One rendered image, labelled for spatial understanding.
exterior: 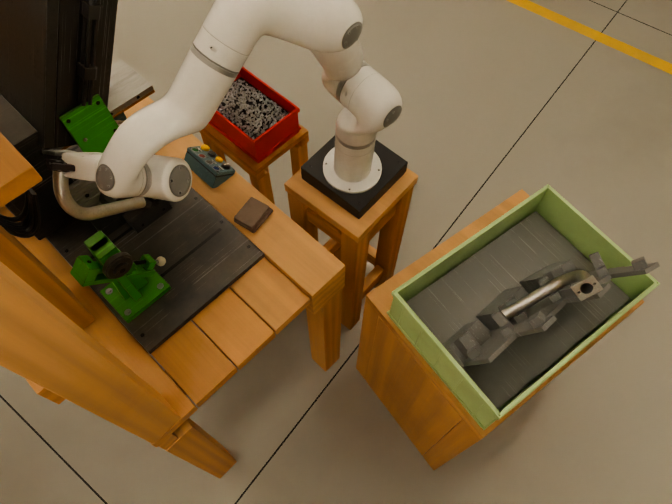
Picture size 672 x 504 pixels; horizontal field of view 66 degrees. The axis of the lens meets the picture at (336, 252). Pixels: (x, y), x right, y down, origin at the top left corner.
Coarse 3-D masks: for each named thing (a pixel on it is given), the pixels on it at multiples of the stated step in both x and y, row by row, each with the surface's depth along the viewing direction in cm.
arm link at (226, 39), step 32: (224, 0) 84; (256, 0) 84; (288, 0) 88; (320, 0) 89; (352, 0) 94; (224, 32) 86; (256, 32) 88; (288, 32) 92; (320, 32) 92; (352, 32) 94; (224, 64) 88
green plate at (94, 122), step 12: (96, 96) 134; (84, 108) 133; (96, 108) 135; (60, 120) 131; (72, 120) 132; (84, 120) 134; (96, 120) 137; (108, 120) 139; (72, 132) 134; (84, 132) 136; (96, 132) 138; (108, 132) 140; (84, 144) 137; (96, 144) 140
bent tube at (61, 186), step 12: (60, 180) 111; (60, 192) 112; (60, 204) 113; (72, 204) 115; (108, 204) 125; (120, 204) 127; (132, 204) 130; (144, 204) 134; (72, 216) 117; (84, 216) 118; (96, 216) 121
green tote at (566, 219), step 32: (544, 192) 160; (512, 224) 165; (576, 224) 157; (448, 256) 147; (608, 256) 153; (416, 288) 151; (640, 288) 149; (416, 320) 138; (608, 320) 145; (448, 352) 134; (576, 352) 134; (448, 384) 145; (480, 416) 137
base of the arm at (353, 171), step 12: (336, 144) 154; (372, 144) 151; (336, 156) 158; (348, 156) 153; (360, 156) 153; (372, 156) 159; (324, 168) 167; (336, 168) 163; (348, 168) 158; (360, 168) 159; (372, 168) 168; (336, 180) 165; (348, 180) 164; (360, 180) 165; (372, 180) 166; (348, 192) 164; (360, 192) 165
